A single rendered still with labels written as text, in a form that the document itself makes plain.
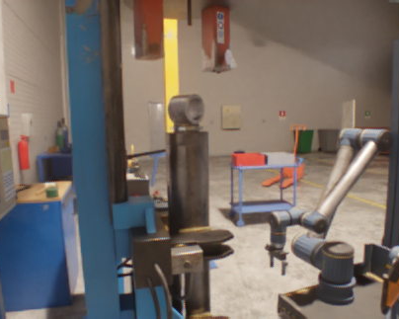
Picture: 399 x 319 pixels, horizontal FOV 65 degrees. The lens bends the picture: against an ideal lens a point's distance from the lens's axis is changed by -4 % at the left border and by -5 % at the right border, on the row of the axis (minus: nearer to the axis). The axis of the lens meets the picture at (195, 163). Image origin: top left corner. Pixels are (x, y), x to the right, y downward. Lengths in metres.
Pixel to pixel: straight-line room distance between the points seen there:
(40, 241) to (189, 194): 1.63
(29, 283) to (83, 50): 2.07
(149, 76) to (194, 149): 11.00
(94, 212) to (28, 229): 1.36
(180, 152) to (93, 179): 0.42
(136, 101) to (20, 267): 9.95
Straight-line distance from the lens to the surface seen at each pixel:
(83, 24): 1.57
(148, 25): 1.52
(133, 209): 1.41
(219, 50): 1.71
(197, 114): 1.64
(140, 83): 12.40
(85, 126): 1.51
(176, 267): 1.36
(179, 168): 1.54
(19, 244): 2.93
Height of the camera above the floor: 1.54
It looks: 8 degrees down
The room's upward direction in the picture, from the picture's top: 1 degrees counter-clockwise
